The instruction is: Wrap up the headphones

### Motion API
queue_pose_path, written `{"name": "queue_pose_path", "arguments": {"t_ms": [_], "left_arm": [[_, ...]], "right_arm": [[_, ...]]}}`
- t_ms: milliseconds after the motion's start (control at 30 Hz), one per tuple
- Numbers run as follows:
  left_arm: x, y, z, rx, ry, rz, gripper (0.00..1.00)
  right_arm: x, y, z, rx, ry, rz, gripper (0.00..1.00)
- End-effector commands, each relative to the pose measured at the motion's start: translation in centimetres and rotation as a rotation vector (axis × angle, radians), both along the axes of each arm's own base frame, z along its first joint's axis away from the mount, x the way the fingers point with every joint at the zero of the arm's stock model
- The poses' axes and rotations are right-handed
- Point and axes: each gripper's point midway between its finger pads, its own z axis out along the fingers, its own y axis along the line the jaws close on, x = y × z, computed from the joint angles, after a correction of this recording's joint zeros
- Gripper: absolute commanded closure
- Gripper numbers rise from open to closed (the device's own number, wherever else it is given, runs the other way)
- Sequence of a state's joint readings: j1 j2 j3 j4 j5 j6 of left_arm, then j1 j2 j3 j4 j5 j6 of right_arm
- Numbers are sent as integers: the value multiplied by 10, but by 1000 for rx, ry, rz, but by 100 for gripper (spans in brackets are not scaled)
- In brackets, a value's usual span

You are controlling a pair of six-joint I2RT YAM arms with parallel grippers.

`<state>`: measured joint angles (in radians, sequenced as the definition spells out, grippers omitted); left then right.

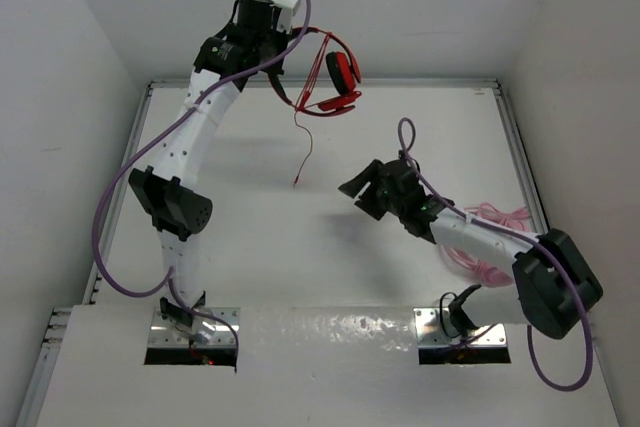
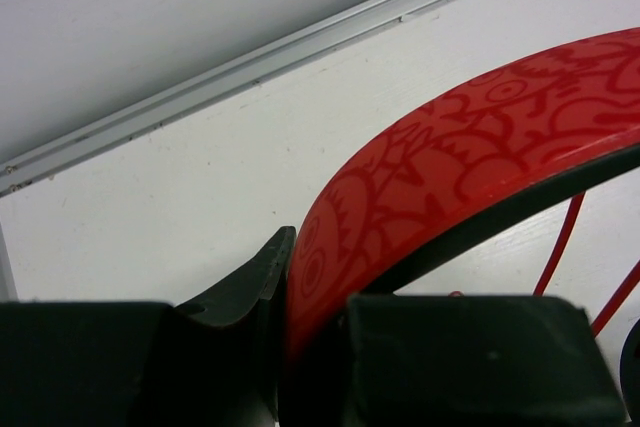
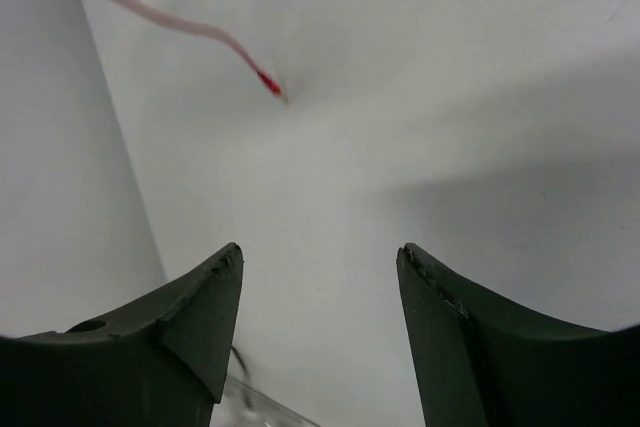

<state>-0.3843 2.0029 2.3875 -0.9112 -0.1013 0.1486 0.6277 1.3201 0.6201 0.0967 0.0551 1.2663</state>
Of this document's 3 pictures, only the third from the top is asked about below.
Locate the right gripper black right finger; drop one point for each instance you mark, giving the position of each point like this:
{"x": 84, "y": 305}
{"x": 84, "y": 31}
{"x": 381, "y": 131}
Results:
{"x": 481, "y": 359}

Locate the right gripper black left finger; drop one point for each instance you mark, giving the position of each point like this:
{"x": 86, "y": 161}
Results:
{"x": 160, "y": 360}

